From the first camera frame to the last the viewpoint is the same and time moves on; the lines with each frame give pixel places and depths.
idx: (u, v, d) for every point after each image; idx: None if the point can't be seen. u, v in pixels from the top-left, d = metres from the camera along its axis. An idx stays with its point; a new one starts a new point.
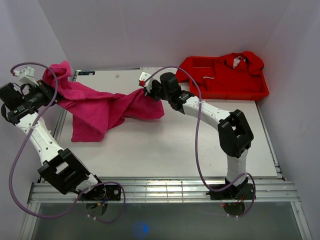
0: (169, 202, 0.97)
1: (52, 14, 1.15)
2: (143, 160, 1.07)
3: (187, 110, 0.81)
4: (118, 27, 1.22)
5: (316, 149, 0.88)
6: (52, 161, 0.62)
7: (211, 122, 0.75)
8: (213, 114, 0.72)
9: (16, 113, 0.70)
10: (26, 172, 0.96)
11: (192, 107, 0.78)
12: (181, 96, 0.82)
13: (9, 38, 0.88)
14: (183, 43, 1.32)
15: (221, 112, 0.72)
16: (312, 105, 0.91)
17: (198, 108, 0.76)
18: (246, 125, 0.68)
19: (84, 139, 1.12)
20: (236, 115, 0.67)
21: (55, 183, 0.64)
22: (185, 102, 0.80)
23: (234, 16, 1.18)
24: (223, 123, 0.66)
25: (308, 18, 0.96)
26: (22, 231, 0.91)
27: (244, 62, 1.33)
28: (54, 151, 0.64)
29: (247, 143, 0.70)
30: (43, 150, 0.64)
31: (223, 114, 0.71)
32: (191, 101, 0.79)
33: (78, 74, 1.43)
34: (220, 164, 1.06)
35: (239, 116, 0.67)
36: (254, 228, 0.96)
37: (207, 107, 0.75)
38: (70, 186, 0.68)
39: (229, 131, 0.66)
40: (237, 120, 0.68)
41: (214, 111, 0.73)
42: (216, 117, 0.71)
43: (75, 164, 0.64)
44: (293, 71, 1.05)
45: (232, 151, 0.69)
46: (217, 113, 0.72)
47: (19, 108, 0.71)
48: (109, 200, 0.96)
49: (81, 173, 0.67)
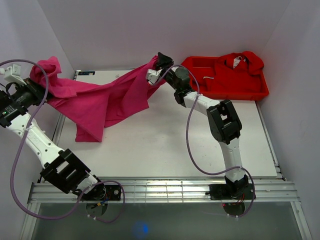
0: (169, 202, 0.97)
1: (52, 14, 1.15)
2: (143, 160, 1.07)
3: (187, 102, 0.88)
4: (119, 27, 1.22)
5: (316, 149, 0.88)
6: (53, 163, 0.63)
7: (205, 111, 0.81)
8: (206, 103, 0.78)
9: (5, 115, 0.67)
10: (26, 172, 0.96)
11: (191, 99, 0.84)
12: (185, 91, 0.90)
13: (9, 38, 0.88)
14: (183, 43, 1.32)
15: (213, 101, 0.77)
16: (312, 105, 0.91)
17: (195, 99, 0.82)
18: (235, 113, 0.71)
19: (87, 139, 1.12)
20: (225, 104, 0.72)
21: (57, 185, 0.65)
22: (186, 95, 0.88)
23: (234, 17, 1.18)
24: (212, 109, 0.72)
25: (309, 18, 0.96)
26: (22, 231, 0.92)
27: (244, 62, 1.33)
28: (54, 152, 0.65)
29: (235, 131, 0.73)
30: (42, 152, 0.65)
31: (214, 103, 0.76)
32: (191, 94, 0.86)
33: (78, 74, 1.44)
34: (221, 163, 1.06)
35: (228, 104, 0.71)
36: (254, 228, 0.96)
37: (203, 98, 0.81)
38: (72, 186, 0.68)
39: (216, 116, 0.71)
40: (226, 107, 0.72)
41: (207, 101, 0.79)
42: (207, 105, 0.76)
43: (76, 163, 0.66)
44: (293, 72, 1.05)
45: (220, 137, 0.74)
46: (209, 102, 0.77)
47: (8, 109, 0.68)
48: (109, 200, 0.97)
49: (82, 172, 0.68)
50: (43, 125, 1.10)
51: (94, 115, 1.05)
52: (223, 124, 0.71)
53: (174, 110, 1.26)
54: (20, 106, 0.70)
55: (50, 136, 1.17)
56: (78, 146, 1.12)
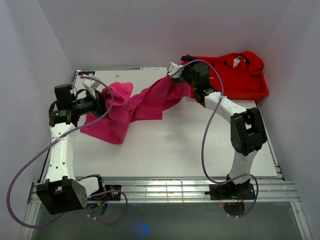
0: (169, 202, 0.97)
1: (52, 14, 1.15)
2: (144, 160, 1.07)
3: (208, 102, 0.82)
4: (119, 27, 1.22)
5: (316, 149, 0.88)
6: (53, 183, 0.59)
7: (227, 117, 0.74)
8: (230, 108, 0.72)
9: (56, 115, 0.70)
10: (26, 173, 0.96)
11: (213, 100, 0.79)
12: (206, 90, 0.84)
13: (9, 38, 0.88)
14: (183, 43, 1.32)
15: (238, 107, 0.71)
16: (312, 105, 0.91)
17: (218, 101, 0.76)
18: (261, 124, 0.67)
19: (90, 132, 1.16)
20: (252, 112, 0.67)
21: (45, 203, 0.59)
22: (207, 95, 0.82)
23: (235, 17, 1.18)
24: (236, 116, 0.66)
25: (309, 19, 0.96)
26: (22, 230, 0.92)
27: (244, 62, 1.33)
28: (59, 174, 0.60)
29: (258, 144, 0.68)
30: (53, 167, 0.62)
31: (240, 109, 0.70)
32: (213, 95, 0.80)
33: (77, 74, 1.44)
34: (226, 164, 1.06)
35: (255, 113, 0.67)
36: (254, 228, 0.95)
37: (227, 102, 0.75)
38: (60, 211, 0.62)
39: (242, 126, 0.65)
40: (253, 116, 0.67)
41: (231, 105, 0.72)
42: (232, 111, 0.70)
43: (72, 198, 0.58)
44: (293, 72, 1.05)
45: (240, 147, 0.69)
46: (234, 107, 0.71)
47: (62, 112, 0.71)
48: (109, 200, 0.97)
49: (75, 205, 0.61)
50: (43, 125, 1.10)
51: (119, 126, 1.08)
52: (247, 134, 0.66)
53: (175, 110, 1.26)
54: (74, 117, 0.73)
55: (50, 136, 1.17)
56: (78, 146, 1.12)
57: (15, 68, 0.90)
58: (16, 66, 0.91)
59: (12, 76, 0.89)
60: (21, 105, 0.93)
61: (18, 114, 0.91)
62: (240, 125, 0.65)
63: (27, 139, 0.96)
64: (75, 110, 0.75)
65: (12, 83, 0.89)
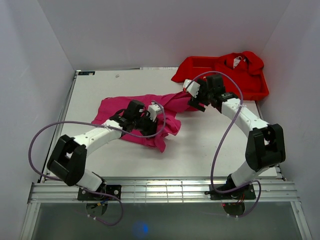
0: (168, 202, 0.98)
1: (52, 14, 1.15)
2: (144, 160, 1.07)
3: (224, 108, 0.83)
4: (119, 27, 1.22)
5: (316, 149, 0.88)
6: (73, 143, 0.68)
7: (245, 128, 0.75)
8: (249, 120, 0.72)
9: (119, 118, 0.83)
10: (26, 172, 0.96)
11: (231, 108, 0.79)
12: (224, 95, 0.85)
13: (9, 38, 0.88)
14: (183, 43, 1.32)
15: (259, 121, 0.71)
16: (312, 105, 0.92)
17: (237, 110, 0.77)
18: (281, 143, 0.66)
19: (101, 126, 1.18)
20: (273, 129, 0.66)
21: (54, 150, 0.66)
22: (226, 101, 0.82)
23: (235, 17, 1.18)
24: (256, 131, 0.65)
25: (309, 18, 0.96)
26: (22, 231, 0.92)
27: (244, 62, 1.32)
28: (82, 141, 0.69)
29: (273, 163, 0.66)
30: (83, 135, 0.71)
31: (260, 124, 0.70)
32: (232, 102, 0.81)
33: (77, 74, 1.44)
34: (227, 165, 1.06)
35: (277, 131, 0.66)
36: (254, 228, 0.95)
37: (246, 113, 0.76)
38: (51, 167, 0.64)
39: (261, 143, 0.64)
40: (274, 133, 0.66)
41: (251, 118, 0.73)
42: (251, 124, 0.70)
43: (74, 160, 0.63)
44: (293, 72, 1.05)
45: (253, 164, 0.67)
46: (254, 120, 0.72)
47: (124, 119, 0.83)
48: (109, 200, 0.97)
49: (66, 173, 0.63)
50: (43, 125, 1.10)
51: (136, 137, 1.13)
52: (264, 152, 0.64)
53: None
54: (127, 128, 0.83)
55: (50, 136, 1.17)
56: None
57: (14, 68, 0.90)
58: (16, 66, 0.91)
59: (12, 76, 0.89)
60: (20, 105, 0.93)
61: (18, 114, 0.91)
62: (259, 141, 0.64)
63: (26, 139, 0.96)
64: (132, 125, 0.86)
65: (12, 83, 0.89)
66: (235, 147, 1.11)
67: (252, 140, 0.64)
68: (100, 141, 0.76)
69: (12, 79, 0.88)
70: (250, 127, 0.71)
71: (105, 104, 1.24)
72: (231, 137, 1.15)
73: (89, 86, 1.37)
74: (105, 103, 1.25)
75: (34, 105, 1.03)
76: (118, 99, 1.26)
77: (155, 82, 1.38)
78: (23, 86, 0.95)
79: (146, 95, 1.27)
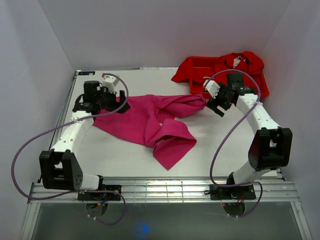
0: (169, 202, 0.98)
1: (52, 14, 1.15)
2: (144, 160, 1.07)
3: (241, 103, 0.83)
4: (118, 27, 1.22)
5: (316, 150, 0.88)
6: (56, 155, 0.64)
7: (255, 127, 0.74)
8: (261, 120, 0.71)
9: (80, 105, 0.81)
10: (26, 172, 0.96)
11: (246, 104, 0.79)
12: (242, 88, 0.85)
13: (9, 38, 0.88)
14: (183, 43, 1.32)
15: (270, 121, 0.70)
16: (312, 105, 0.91)
17: (251, 106, 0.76)
18: (287, 147, 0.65)
19: (101, 126, 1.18)
20: (282, 132, 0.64)
21: (43, 172, 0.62)
22: (242, 95, 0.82)
23: (235, 17, 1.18)
24: (263, 131, 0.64)
25: (309, 19, 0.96)
26: (22, 231, 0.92)
27: (244, 62, 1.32)
28: (64, 146, 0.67)
29: (275, 166, 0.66)
30: (61, 140, 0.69)
31: (270, 125, 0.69)
32: (248, 98, 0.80)
33: (77, 74, 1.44)
34: (227, 165, 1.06)
35: (286, 136, 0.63)
36: (254, 228, 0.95)
37: (259, 111, 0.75)
38: (52, 185, 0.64)
39: (265, 144, 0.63)
40: (282, 137, 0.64)
41: (263, 118, 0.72)
42: (261, 124, 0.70)
43: (68, 171, 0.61)
44: (293, 72, 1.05)
45: (255, 163, 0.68)
46: (265, 121, 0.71)
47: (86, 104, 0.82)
48: (109, 200, 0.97)
49: (68, 184, 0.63)
50: (43, 125, 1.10)
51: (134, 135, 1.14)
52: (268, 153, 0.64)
53: None
54: (94, 111, 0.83)
55: (50, 136, 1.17)
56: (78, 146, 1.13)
57: (15, 68, 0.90)
58: (16, 66, 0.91)
59: (12, 76, 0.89)
60: (21, 105, 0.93)
61: (18, 114, 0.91)
62: (264, 142, 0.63)
63: (26, 139, 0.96)
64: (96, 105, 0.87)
65: (12, 83, 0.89)
66: (235, 147, 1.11)
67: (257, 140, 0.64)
68: (77, 136, 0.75)
69: (12, 80, 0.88)
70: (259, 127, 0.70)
71: None
72: (232, 137, 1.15)
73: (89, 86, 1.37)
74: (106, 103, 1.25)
75: (34, 105, 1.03)
76: (118, 98, 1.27)
77: (155, 81, 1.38)
78: (22, 86, 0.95)
79: (146, 95, 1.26)
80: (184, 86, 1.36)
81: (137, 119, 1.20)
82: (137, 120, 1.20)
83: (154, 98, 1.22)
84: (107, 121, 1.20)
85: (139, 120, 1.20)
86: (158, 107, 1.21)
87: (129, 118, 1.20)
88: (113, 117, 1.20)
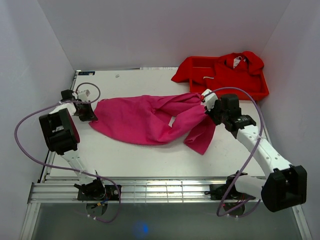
0: (169, 202, 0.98)
1: (52, 14, 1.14)
2: (144, 160, 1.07)
3: (239, 136, 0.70)
4: (118, 27, 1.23)
5: (316, 150, 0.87)
6: (52, 116, 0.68)
7: (263, 165, 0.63)
8: (270, 158, 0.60)
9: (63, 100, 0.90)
10: (26, 173, 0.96)
11: (248, 138, 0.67)
12: (240, 119, 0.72)
13: (9, 38, 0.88)
14: (183, 43, 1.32)
15: (280, 159, 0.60)
16: (312, 106, 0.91)
17: (255, 142, 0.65)
18: (303, 187, 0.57)
19: (98, 129, 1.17)
20: (297, 171, 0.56)
21: (44, 131, 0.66)
22: (242, 128, 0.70)
23: (234, 17, 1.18)
24: (277, 174, 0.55)
25: (309, 18, 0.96)
26: (22, 230, 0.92)
27: (244, 62, 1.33)
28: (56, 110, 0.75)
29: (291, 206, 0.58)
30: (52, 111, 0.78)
31: (282, 165, 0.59)
32: (249, 130, 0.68)
33: (77, 74, 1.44)
34: (227, 165, 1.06)
35: (301, 175, 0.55)
36: (254, 228, 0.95)
37: (265, 147, 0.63)
38: (53, 143, 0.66)
39: (282, 188, 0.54)
40: (297, 176, 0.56)
41: (271, 154, 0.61)
42: (272, 163, 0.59)
43: (67, 119, 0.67)
44: (294, 72, 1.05)
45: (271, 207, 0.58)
46: (275, 159, 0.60)
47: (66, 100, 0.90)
48: (109, 200, 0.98)
49: (68, 134, 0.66)
50: None
51: (134, 135, 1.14)
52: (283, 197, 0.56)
53: None
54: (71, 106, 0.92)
55: None
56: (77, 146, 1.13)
57: (14, 68, 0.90)
58: (16, 66, 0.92)
59: (11, 76, 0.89)
60: (21, 105, 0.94)
61: (18, 114, 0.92)
62: (281, 186, 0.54)
63: (26, 139, 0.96)
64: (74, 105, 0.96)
65: (12, 83, 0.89)
66: (235, 147, 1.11)
67: (272, 184, 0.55)
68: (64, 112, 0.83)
69: (12, 80, 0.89)
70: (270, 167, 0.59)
71: (101, 106, 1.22)
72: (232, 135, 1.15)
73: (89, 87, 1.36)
74: (101, 104, 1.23)
75: (34, 106, 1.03)
76: (115, 100, 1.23)
77: (155, 81, 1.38)
78: (22, 86, 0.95)
79: (144, 95, 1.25)
80: (184, 86, 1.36)
81: (134, 120, 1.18)
82: (135, 121, 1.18)
83: (150, 98, 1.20)
84: (105, 123, 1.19)
85: (137, 120, 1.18)
86: (154, 107, 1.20)
87: (126, 118, 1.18)
88: (110, 119, 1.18)
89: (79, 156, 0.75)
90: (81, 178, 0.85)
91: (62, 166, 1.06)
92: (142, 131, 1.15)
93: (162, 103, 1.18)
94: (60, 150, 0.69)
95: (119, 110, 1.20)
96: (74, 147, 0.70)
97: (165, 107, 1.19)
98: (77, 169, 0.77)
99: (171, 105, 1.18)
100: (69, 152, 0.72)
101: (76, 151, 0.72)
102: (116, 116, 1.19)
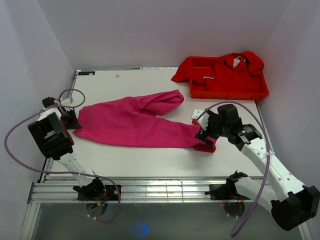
0: (169, 202, 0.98)
1: (51, 14, 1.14)
2: (143, 160, 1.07)
3: (245, 150, 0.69)
4: (118, 27, 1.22)
5: (316, 150, 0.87)
6: (42, 122, 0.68)
7: (273, 184, 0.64)
8: (282, 180, 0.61)
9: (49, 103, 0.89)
10: (25, 173, 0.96)
11: (256, 155, 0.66)
12: (244, 131, 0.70)
13: (9, 38, 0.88)
14: (183, 43, 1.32)
15: (293, 180, 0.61)
16: (313, 106, 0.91)
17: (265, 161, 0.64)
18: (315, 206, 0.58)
19: (86, 134, 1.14)
20: (310, 193, 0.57)
21: (36, 139, 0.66)
22: (249, 143, 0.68)
23: (234, 17, 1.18)
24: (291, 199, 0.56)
25: (309, 18, 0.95)
26: (22, 230, 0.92)
27: (244, 62, 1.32)
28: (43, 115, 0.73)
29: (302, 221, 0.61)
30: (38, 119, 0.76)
31: (295, 187, 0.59)
32: (256, 146, 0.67)
33: (77, 74, 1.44)
34: (227, 164, 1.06)
35: (315, 196, 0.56)
36: (254, 228, 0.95)
37: (276, 167, 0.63)
38: (47, 149, 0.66)
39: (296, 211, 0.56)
40: (310, 198, 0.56)
41: (283, 176, 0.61)
42: (285, 186, 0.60)
43: (57, 123, 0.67)
44: (294, 72, 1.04)
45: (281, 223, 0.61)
46: (287, 180, 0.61)
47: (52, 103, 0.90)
48: (109, 200, 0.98)
49: (62, 138, 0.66)
50: None
51: (121, 133, 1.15)
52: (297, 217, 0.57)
53: (174, 110, 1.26)
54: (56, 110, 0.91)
55: None
56: (77, 146, 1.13)
57: (14, 68, 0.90)
58: (16, 67, 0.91)
59: (11, 76, 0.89)
60: (20, 105, 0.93)
61: (18, 114, 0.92)
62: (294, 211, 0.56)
63: (25, 139, 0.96)
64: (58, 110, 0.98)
65: (12, 83, 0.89)
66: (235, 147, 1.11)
67: (287, 209, 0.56)
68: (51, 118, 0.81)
69: (11, 80, 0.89)
70: (284, 190, 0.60)
71: (84, 114, 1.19)
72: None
73: (77, 95, 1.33)
74: (84, 112, 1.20)
75: (34, 106, 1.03)
76: (96, 105, 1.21)
77: (155, 81, 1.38)
78: (22, 86, 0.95)
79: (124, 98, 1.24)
80: (183, 87, 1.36)
81: (119, 121, 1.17)
82: (120, 123, 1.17)
83: (132, 99, 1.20)
84: (90, 129, 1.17)
85: (122, 122, 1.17)
86: (137, 108, 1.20)
87: (111, 122, 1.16)
88: (96, 124, 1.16)
89: (76, 158, 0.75)
90: (80, 180, 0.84)
91: (62, 166, 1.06)
92: (129, 130, 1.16)
93: (143, 103, 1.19)
94: (56, 155, 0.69)
95: (102, 115, 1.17)
96: (70, 150, 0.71)
97: (146, 107, 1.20)
98: (75, 172, 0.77)
99: (151, 106, 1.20)
100: (65, 155, 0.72)
101: (72, 153, 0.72)
102: (100, 121, 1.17)
